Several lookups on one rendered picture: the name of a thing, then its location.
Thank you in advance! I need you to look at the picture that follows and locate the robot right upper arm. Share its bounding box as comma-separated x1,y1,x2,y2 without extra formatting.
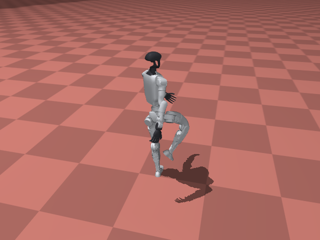
156,76,167,106

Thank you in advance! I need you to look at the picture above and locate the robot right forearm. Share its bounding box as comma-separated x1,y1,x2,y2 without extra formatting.
156,101,168,129

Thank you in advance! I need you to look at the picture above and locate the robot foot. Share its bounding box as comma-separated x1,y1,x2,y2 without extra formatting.
155,165,164,178
163,150,174,161

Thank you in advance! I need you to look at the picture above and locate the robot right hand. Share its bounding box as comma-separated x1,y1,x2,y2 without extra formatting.
149,122,163,144

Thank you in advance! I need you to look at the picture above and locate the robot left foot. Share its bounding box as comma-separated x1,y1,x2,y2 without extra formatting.
155,165,164,178

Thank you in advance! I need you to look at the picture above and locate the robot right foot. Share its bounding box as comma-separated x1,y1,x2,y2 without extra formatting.
163,150,174,161

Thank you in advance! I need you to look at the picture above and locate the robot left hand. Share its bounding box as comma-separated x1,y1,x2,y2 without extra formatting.
165,92,176,104

